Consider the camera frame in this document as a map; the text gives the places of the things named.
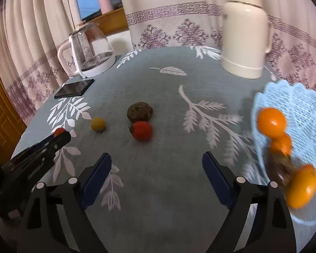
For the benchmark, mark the wooden door panel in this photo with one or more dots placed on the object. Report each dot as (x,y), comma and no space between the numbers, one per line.
(2,110)

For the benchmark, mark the blue lattice plastic basket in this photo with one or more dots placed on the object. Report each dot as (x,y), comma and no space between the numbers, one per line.
(300,110)

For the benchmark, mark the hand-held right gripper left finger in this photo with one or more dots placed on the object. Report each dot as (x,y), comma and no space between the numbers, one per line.
(94,181)

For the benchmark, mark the orange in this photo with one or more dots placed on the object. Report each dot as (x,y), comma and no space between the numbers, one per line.
(271,122)
(302,187)
(283,145)

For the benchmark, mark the glass kettle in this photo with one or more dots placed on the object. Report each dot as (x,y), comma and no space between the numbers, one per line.
(92,47)

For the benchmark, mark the brown round fruit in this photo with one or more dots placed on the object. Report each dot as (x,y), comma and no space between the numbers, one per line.
(279,170)
(139,110)

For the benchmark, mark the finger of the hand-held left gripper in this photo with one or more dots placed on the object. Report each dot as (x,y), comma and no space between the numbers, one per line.
(42,155)

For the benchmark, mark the large red tomato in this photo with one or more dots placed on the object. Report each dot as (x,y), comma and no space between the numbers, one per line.
(142,131)

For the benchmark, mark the black smartphone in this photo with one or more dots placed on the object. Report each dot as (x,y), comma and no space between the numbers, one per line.
(73,88)

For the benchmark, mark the small red tomato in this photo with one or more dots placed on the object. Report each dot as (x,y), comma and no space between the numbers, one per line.
(59,131)

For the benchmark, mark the small yellow round fruit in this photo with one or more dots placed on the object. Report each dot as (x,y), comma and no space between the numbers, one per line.
(98,124)

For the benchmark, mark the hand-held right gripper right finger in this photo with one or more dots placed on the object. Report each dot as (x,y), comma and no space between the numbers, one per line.
(218,184)

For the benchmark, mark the cream thermos flask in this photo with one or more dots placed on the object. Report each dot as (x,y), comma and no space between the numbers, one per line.
(242,39)

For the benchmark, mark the wooden windowsill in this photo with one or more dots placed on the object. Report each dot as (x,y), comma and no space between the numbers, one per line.
(113,22)

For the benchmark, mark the grey leaf-print tablecloth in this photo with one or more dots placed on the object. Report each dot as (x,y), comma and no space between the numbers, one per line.
(160,97)

